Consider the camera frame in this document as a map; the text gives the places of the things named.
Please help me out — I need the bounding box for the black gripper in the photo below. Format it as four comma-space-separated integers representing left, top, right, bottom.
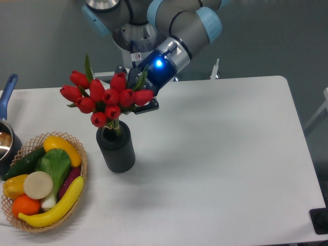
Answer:
114, 50, 177, 115

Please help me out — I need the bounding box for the red tulip bouquet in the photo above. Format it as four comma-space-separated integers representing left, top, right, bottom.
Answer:
59, 55, 155, 137

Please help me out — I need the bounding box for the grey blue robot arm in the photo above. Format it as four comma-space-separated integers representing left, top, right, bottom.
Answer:
81, 1, 224, 94

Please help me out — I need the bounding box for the dark grey ribbed vase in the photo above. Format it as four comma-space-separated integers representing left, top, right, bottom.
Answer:
96, 121, 135, 173

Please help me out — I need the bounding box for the yellow squash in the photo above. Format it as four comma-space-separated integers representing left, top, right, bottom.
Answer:
43, 135, 82, 168

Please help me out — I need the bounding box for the purple sweet potato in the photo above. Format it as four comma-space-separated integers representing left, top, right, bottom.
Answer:
57, 167, 80, 200

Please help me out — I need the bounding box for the green bok choy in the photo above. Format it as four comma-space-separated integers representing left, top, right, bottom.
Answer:
35, 148, 71, 211

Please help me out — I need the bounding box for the woven wicker basket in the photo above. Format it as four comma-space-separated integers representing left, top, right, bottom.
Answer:
2, 132, 87, 233

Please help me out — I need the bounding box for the dark green cucumber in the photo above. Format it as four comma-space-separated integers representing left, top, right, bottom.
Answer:
2, 147, 46, 181

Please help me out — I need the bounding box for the beige round disc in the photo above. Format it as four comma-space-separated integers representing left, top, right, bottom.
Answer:
23, 171, 53, 200

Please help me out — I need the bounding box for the yellow banana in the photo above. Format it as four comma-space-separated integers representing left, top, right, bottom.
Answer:
18, 176, 84, 228

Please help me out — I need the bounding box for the yellow bell pepper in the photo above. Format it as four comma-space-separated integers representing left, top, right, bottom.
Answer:
3, 174, 29, 199

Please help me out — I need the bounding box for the orange fruit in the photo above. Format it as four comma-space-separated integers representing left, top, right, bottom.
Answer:
12, 195, 40, 219

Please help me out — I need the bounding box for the black device at edge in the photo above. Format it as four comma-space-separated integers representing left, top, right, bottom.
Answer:
309, 208, 327, 235

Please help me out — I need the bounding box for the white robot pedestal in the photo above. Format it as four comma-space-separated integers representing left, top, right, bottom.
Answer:
112, 23, 166, 73

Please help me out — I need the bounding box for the blue handled saucepan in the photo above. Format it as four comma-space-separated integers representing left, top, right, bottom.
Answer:
1, 74, 22, 175

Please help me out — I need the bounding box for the white frame at right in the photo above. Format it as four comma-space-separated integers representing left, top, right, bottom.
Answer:
303, 88, 327, 136

